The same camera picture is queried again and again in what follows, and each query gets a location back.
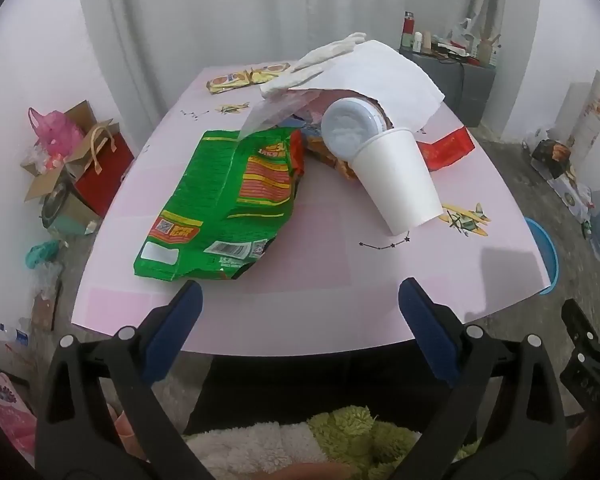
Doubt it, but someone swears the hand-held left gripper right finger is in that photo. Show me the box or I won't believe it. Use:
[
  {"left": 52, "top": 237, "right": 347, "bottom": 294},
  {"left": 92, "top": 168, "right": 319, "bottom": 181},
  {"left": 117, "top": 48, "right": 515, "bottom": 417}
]
[{"left": 390, "top": 277, "right": 568, "bottom": 480}]

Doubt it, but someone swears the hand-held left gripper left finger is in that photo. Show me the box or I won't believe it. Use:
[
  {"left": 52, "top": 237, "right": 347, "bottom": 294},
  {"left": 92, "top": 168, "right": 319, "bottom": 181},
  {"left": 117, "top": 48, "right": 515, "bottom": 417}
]
[{"left": 34, "top": 280, "right": 216, "bottom": 480}]

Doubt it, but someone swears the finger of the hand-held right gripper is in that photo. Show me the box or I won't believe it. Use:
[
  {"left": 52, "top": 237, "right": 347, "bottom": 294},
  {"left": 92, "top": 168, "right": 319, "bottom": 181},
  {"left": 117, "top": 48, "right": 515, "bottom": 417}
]
[{"left": 561, "top": 299, "right": 600, "bottom": 356}]

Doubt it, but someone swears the blue plastic basket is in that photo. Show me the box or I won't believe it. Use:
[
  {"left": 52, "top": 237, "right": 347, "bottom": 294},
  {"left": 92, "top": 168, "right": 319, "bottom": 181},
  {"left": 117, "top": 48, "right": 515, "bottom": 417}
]
[{"left": 524, "top": 217, "right": 561, "bottom": 295}]

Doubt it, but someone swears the green snack bag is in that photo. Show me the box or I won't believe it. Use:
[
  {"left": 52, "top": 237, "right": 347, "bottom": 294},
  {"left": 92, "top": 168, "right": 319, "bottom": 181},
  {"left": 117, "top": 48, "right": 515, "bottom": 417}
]
[{"left": 132, "top": 127, "right": 306, "bottom": 283}]

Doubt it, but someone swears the red packet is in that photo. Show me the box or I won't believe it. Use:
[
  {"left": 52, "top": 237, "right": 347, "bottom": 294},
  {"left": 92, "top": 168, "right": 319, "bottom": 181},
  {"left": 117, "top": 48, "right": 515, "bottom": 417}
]
[{"left": 415, "top": 126, "right": 476, "bottom": 173}]

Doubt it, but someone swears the blue and orange snack bag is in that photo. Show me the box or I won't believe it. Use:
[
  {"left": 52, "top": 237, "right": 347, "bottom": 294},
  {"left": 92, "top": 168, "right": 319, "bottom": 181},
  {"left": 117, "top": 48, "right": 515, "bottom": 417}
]
[{"left": 285, "top": 115, "right": 361, "bottom": 183}]

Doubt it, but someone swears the clear plastic bag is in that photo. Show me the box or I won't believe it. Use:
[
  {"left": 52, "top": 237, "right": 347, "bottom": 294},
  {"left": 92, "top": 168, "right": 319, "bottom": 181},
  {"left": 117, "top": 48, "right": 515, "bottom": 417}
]
[{"left": 239, "top": 87, "right": 326, "bottom": 141}]

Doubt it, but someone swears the yellow snack wrapper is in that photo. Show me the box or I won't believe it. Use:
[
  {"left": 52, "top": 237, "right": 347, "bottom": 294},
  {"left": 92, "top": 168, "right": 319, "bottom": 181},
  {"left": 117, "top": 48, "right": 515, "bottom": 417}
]
[
  {"left": 206, "top": 72, "right": 254, "bottom": 95},
  {"left": 250, "top": 62, "right": 293, "bottom": 84}
]

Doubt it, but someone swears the white paper sheet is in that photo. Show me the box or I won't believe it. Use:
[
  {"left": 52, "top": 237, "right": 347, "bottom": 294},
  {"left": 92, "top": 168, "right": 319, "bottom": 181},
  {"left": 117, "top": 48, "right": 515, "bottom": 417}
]
[{"left": 287, "top": 40, "right": 446, "bottom": 133}]

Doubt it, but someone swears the pink printed table cover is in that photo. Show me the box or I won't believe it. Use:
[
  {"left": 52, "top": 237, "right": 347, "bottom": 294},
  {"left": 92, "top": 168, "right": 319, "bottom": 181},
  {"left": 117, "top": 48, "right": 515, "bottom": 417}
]
[{"left": 71, "top": 62, "right": 556, "bottom": 356}]

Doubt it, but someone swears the white printed carton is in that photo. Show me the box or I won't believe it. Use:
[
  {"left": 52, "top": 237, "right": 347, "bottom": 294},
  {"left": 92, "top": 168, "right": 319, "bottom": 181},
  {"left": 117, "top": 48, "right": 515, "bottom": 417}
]
[{"left": 550, "top": 170, "right": 596, "bottom": 216}]

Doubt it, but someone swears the teal plastic bag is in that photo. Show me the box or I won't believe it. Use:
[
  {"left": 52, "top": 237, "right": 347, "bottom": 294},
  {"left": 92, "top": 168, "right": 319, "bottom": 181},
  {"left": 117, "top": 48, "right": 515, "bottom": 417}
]
[{"left": 25, "top": 240, "right": 63, "bottom": 268}]

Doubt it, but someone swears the white paper cup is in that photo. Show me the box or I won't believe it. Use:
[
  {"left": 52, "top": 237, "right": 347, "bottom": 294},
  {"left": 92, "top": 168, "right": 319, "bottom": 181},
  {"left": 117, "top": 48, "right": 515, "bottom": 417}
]
[{"left": 350, "top": 127, "right": 444, "bottom": 237}]

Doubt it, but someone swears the fuzzy green white clothing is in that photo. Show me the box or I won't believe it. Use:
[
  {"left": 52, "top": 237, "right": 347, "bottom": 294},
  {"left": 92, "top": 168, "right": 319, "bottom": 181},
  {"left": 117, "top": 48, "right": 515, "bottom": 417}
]
[{"left": 182, "top": 405, "right": 481, "bottom": 480}]

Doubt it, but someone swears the red gift bag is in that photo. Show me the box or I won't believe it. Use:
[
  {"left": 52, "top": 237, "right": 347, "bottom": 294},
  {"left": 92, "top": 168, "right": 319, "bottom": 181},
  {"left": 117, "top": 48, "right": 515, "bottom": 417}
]
[{"left": 72, "top": 120, "right": 136, "bottom": 218}]

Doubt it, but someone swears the black snack bag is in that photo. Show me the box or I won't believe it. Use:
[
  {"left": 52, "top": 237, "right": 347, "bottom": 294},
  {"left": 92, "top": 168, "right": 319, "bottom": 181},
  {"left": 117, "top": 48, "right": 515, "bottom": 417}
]
[{"left": 530, "top": 139, "right": 576, "bottom": 181}]

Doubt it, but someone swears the pink printed bag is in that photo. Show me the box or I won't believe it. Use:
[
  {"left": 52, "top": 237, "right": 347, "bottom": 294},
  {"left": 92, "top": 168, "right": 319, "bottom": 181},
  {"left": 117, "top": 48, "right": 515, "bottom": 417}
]
[{"left": 0, "top": 365, "right": 38, "bottom": 466}]

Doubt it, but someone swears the cardboard box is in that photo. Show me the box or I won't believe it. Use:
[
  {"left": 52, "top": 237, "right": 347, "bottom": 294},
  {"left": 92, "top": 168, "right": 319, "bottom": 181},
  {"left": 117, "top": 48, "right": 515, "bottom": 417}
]
[{"left": 22, "top": 100, "right": 118, "bottom": 236}]

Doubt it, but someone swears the white printed board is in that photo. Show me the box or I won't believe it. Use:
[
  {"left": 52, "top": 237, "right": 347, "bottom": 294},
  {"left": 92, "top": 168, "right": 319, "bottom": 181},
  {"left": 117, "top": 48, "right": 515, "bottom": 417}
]
[{"left": 555, "top": 70, "right": 600, "bottom": 161}]

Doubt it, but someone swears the white round plastic lid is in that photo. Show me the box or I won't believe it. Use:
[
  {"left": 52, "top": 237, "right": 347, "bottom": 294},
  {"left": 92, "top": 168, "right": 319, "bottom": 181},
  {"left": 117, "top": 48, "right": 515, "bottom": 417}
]
[{"left": 321, "top": 97, "right": 386, "bottom": 161}]

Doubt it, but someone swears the pink plastic bag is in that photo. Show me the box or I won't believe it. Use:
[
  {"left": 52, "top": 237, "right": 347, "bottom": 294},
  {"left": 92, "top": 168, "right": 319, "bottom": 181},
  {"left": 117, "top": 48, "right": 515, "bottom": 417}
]
[{"left": 27, "top": 107, "right": 86, "bottom": 161}]

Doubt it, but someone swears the grey cabinet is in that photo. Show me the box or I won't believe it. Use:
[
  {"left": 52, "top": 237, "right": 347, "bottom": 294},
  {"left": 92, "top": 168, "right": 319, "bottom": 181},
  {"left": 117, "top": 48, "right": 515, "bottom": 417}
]
[{"left": 399, "top": 49, "right": 498, "bottom": 128}]

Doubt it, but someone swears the white glove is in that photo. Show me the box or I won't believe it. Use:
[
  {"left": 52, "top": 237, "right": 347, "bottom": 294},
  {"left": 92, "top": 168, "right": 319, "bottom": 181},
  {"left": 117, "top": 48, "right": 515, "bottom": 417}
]
[
  {"left": 259, "top": 66, "right": 328, "bottom": 102},
  {"left": 291, "top": 32, "right": 368, "bottom": 73}
]

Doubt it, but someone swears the row of small bottles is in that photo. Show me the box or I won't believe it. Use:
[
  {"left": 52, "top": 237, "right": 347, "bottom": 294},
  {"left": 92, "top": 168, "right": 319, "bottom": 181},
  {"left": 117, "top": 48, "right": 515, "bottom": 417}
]
[{"left": 400, "top": 17, "right": 503, "bottom": 68}]

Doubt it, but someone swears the white curtain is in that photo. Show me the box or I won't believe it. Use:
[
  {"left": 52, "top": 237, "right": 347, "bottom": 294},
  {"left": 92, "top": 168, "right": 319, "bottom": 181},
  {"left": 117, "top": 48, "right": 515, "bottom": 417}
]
[{"left": 75, "top": 0, "right": 506, "bottom": 126}]

